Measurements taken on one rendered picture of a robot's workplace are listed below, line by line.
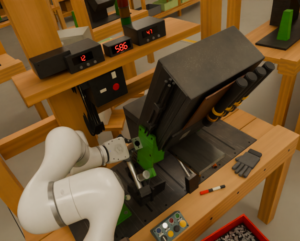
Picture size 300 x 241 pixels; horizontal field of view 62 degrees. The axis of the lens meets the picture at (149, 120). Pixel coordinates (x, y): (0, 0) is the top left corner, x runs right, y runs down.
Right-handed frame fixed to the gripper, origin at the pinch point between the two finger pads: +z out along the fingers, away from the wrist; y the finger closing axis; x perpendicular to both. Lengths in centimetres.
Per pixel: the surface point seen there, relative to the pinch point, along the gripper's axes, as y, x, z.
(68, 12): 486, 513, 259
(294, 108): -11, 44, 257
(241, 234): -52, -19, 24
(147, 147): -3.4, -6.2, 2.4
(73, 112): 24.8, 13.9, -17.1
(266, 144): -24, -17, 74
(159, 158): -9.7, -4.2, 8.2
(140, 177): -15.1, 3.2, -0.3
